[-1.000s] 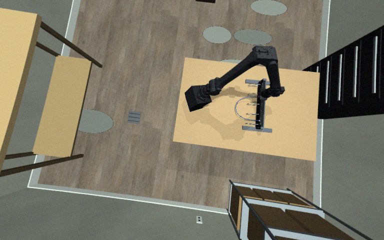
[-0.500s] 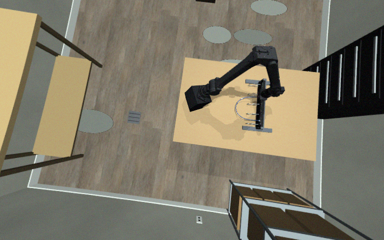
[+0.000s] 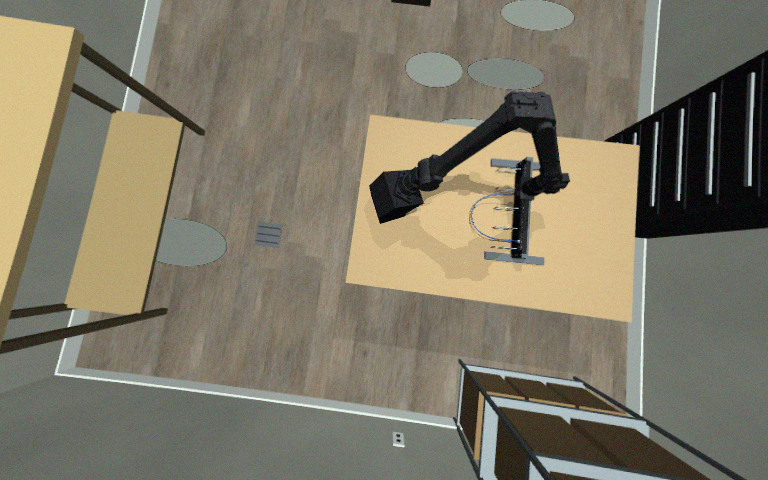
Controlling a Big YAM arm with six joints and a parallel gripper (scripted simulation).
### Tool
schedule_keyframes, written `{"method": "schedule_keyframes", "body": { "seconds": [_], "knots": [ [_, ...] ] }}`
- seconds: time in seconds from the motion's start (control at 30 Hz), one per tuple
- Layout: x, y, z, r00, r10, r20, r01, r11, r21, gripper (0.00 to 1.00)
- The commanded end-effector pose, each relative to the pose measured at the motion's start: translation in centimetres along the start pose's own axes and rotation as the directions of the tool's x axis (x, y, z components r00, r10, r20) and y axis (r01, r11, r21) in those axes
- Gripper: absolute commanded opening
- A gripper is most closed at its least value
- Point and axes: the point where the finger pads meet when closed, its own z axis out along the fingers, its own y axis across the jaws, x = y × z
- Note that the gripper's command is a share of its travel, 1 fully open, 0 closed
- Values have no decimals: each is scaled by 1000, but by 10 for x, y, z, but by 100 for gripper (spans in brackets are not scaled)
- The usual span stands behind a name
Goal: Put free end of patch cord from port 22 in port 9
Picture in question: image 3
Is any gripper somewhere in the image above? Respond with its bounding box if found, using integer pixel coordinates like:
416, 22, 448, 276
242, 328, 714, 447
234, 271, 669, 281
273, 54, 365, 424
514, 177, 535, 201

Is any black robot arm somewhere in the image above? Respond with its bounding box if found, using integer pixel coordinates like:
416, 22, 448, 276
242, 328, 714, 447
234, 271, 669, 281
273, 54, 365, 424
394, 91, 570, 203

